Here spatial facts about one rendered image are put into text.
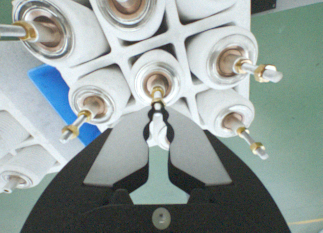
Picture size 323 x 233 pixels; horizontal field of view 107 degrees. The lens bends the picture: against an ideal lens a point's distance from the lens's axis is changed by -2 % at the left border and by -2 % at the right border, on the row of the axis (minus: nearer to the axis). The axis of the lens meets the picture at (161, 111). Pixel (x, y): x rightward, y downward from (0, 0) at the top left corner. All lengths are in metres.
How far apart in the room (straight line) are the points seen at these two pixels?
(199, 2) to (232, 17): 0.11
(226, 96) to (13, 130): 0.51
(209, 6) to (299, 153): 0.97
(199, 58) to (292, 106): 0.62
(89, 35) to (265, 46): 0.52
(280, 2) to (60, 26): 0.36
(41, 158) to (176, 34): 0.48
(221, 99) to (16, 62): 0.52
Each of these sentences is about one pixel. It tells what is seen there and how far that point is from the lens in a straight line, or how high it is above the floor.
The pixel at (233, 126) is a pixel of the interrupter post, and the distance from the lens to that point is 0.26.
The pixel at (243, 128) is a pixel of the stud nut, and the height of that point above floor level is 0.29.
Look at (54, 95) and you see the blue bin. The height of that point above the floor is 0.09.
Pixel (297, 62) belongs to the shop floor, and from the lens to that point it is 0.68.
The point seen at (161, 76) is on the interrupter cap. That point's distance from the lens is 0.21.
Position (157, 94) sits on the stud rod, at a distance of 0.16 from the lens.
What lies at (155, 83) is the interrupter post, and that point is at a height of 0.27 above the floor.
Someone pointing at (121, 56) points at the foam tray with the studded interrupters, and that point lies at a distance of 0.28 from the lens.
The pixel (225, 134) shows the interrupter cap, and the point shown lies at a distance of 0.30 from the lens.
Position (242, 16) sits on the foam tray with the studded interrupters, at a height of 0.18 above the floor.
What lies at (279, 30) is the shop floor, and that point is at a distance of 0.60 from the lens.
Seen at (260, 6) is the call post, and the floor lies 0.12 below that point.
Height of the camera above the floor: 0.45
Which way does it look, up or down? 60 degrees down
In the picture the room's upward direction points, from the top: 176 degrees clockwise
